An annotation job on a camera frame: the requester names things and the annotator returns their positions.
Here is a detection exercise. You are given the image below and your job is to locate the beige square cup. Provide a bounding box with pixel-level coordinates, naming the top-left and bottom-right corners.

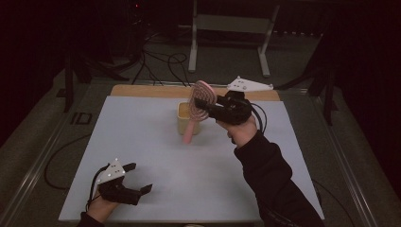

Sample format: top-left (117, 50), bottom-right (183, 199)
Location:
top-left (176, 100), bottom-right (201, 136)

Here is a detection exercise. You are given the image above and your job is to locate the person's left hand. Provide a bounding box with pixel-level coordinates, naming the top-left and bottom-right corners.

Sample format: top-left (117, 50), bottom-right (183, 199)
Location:
top-left (86, 192), bottom-right (121, 224)

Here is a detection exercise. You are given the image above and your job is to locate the black stand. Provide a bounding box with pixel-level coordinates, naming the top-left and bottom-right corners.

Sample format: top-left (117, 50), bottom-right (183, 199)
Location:
top-left (273, 23), bottom-right (339, 127)
top-left (62, 51), bottom-right (131, 114)

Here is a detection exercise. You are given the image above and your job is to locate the left hand-held gripper cable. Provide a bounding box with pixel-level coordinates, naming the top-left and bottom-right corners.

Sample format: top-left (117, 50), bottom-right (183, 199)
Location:
top-left (85, 165), bottom-right (110, 213)

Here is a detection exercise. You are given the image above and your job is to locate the aluminium floor rail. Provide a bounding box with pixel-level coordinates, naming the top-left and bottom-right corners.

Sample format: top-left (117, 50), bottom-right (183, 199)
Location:
top-left (310, 90), bottom-right (379, 227)
top-left (0, 94), bottom-right (96, 227)

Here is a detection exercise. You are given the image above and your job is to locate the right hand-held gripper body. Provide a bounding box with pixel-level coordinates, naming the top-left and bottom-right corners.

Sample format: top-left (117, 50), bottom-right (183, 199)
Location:
top-left (216, 75), bottom-right (274, 126)

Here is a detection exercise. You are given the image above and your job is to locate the grey metal stand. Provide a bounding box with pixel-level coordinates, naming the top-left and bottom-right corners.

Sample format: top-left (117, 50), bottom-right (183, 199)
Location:
top-left (177, 0), bottom-right (281, 79)

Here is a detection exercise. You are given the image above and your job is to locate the black floor cable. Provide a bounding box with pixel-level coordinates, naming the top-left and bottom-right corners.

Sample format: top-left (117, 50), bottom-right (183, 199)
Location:
top-left (166, 52), bottom-right (193, 88)
top-left (44, 133), bottom-right (93, 191)
top-left (131, 37), bottom-right (166, 87)
top-left (311, 179), bottom-right (356, 227)

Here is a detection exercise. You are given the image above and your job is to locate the white table mat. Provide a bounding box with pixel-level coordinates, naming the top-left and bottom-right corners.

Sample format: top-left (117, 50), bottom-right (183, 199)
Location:
top-left (58, 95), bottom-right (325, 223)

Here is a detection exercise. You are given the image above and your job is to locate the person's right hand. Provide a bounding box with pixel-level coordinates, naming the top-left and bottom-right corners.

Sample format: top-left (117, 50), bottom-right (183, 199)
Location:
top-left (217, 115), bottom-right (259, 149)

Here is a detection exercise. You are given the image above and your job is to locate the pink hairbrush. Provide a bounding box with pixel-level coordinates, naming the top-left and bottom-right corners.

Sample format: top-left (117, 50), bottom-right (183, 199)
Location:
top-left (182, 79), bottom-right (218, 146)

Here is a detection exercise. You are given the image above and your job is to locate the right hand-held gripper cable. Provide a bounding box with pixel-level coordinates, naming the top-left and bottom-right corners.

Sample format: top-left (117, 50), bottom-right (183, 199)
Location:
top-left (250, 101), bottom-right (269, 134)

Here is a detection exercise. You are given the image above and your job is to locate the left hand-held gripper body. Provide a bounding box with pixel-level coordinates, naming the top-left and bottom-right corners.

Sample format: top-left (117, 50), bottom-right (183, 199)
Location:
top-left (96, 158), bottom-right (142, 206)

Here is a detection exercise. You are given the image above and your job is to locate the hand-held gripper cable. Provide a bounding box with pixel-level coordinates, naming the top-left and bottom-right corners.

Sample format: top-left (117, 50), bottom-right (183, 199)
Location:
top-left (250, 101), bottom-right (269, 134)
top-left (85, 165), bottom-right (110, 213)

